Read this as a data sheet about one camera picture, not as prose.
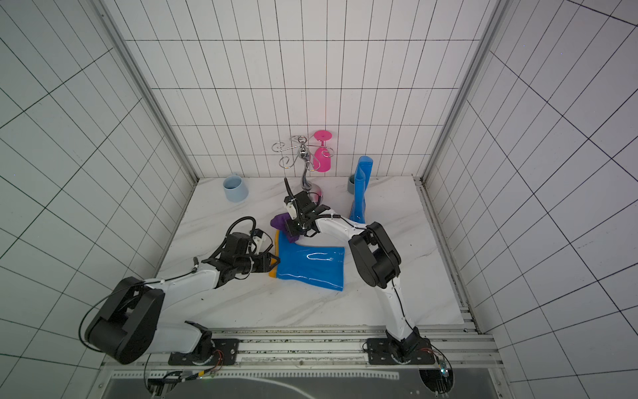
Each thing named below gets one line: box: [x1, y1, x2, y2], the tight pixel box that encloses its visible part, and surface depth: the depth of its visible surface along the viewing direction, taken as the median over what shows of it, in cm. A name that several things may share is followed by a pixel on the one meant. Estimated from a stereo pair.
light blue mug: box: [222, 172, 249, 202], surface depth 115 cm
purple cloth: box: [269, 212, 300, 243], surface depth 94 cm
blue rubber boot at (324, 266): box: [278, 231, 346, 292], surface depth 92 cm
